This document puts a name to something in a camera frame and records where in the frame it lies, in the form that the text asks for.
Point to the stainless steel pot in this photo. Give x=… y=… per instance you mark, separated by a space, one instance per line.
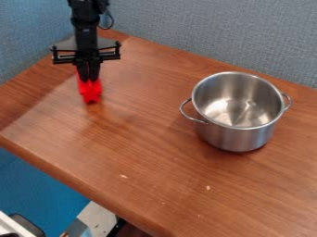
x=236 y=107

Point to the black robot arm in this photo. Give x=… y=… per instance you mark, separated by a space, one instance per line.
x=86 y=12

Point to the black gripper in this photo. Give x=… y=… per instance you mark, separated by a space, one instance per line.
x=100 y=48

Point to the black white device corner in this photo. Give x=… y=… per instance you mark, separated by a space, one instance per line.
x=17 y=226

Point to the white grey box under table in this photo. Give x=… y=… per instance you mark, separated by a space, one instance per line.
x=94 y=222

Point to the red star-shaped block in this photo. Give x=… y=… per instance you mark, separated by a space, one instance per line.
x=90 y=89

